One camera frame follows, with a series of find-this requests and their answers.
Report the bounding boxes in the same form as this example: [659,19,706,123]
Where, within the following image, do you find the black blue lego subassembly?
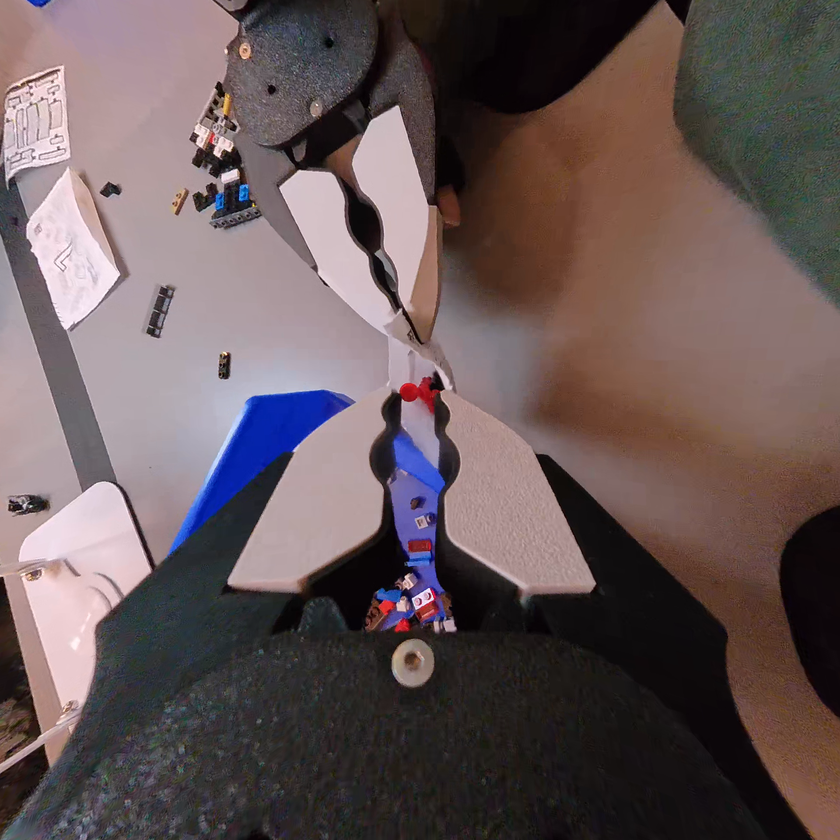
[195,168,261,231]

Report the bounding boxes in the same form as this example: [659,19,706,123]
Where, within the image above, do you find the lego pieces pile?
[365,493,458,634]

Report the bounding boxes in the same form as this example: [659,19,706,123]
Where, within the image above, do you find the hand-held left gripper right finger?
[436,389,595,598]

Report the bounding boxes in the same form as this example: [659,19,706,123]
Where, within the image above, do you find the white paper sheets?
[0,66,122,332]

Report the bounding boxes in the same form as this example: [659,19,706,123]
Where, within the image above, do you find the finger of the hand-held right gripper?
[344,105,445,345]
[279,168,421,345]

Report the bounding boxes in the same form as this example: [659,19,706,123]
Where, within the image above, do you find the blue plastic bin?
[171,390,454,634]

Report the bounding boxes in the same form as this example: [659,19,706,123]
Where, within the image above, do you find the lego car model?
[188,82,244,178]

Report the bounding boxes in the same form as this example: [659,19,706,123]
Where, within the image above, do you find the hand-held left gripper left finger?
[229,388,401,594]

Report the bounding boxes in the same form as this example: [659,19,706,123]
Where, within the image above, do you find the small numbered paper bag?
[385,309,456,392]

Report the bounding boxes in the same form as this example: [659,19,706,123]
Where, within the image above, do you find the black rough rounded object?
[779,506,840,683]

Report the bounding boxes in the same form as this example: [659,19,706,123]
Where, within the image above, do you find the small flat black piece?
[145,284,175,340]

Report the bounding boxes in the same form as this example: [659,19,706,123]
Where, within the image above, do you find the small red lego piece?
[401,374,443,414]

